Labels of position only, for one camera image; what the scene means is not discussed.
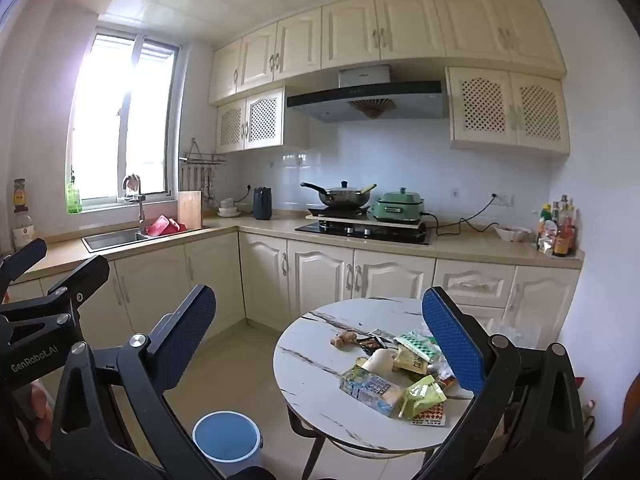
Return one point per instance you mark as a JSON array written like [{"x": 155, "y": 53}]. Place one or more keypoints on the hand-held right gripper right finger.
[{"x": 455, "y": 340}]

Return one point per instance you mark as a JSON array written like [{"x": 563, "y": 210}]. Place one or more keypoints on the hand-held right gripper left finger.
[{"x": 187, "y": 330}]

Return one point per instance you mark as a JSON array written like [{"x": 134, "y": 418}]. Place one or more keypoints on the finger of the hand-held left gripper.
[
  {"x": 25, "y": 257},
  {"x": 85, "y": 272}
]

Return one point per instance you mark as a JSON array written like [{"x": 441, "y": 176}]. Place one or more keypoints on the clear plastic wrap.
[{"x": 442, "y": 367}]

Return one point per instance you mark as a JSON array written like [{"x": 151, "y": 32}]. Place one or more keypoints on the green foil snack packet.
[{"x": 422, "y": 396}]

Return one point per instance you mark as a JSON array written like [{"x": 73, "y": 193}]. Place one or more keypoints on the blue trash bin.
[{"x": 225, "y": 435}]

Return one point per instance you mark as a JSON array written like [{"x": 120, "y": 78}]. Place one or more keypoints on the person's left hand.
[{"x": 41, "y": 402}]

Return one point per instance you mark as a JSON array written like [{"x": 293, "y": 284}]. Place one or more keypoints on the brown label bottle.
[{"x": 22, "y": 230}]

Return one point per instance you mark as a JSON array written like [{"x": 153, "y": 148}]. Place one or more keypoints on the green white checked packet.
[{"x": 417, "y": 346}]

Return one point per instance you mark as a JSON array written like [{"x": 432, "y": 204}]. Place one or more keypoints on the steel sink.
[{"x": 112, "y": 241}]

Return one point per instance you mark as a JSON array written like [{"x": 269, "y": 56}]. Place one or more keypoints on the red white snack packet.
[{"x": 448, "y": 383}]

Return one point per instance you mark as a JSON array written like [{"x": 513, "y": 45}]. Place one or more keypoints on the gold snack packet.
[{"x": 409, "y": 362}]

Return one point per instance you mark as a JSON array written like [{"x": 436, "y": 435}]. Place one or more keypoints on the clear plastic bag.
[{"x": 520, "y": 327}]

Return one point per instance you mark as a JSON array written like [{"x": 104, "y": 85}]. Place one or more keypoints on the grey striped packet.
[{"x": 384, "y": 333}]

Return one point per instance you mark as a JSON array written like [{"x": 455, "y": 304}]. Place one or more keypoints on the green dish soap bottle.
[{"x": 74, "y": 200}]

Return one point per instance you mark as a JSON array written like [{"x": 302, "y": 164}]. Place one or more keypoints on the beige paper tube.
[{"x": 378, "y": 360}]

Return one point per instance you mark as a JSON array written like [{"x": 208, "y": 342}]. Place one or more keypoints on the red checked packet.
[{"x": 429, "y": 415}]

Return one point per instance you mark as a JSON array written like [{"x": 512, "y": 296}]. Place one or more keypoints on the black food photo packet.
[{"x": 372, "y": 344}]

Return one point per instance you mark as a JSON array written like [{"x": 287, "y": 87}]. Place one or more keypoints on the steel faucet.
[{"x": 141, "y": 210}]

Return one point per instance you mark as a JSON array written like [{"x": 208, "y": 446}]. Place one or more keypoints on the light blue printed packet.
[{"x": 367, "y": 387}]

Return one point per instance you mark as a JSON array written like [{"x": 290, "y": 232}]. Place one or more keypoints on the ginger piece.
[{"x": 342, "y": 340}]

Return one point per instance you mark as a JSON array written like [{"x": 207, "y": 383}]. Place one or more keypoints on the wooden cutting board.
[{"x": 190, "y": 210}]

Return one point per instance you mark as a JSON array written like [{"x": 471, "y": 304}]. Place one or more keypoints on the white bowl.
[{"x": 512, "y": 233}]

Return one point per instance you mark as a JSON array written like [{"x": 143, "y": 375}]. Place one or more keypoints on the round marble table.
[{"x": 310, "y": 340}]

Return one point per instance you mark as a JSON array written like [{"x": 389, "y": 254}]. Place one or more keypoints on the stack of white bowls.
[{"x": 228, "y": 208}]

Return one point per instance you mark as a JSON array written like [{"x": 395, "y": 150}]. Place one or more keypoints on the beige kitchen countertop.
[{"x": 280, "y": 224}]

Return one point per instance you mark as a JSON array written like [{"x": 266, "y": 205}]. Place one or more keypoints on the cream lower kitchen cabinets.
[{"x": 320, "y": 280}]

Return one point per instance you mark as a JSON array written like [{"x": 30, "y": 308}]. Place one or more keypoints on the black gas stove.
[{"x": 360, "y": 234}]

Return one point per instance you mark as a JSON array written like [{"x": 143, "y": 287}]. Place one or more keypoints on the green electric cooker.
[{"x": 400, "y": 207}]

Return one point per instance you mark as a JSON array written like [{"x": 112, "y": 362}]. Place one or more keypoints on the black electric kettle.
[{"x": 262, "y": 204}]

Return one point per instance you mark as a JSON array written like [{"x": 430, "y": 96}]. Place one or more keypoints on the cluster of condiment bottles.
[{"x": 560, "y": 232}]

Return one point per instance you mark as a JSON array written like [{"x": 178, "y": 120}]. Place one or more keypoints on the kitchen window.
[{"x": 115, "y": 125}]

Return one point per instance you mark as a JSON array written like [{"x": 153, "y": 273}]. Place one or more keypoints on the narrow lattice door cabinet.
[{"x": 262, "y": 120}]

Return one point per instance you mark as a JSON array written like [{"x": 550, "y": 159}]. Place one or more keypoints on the wide lattice door cabinet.
[{"x": 505, "y": 110}]

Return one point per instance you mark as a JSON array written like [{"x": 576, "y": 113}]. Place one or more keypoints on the black range hood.
[{"x": 365, "y": 97}]

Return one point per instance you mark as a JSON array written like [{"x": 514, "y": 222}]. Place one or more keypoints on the white wall socket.
[{"x": 505, "y": 198}]

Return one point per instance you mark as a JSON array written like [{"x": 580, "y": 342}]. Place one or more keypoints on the wall utensil rack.
[{"x": 202, "y": 160}]

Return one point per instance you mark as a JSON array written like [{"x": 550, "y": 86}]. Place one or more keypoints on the cream upper wall cabinets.
[{"x": 350, "y": 30}]

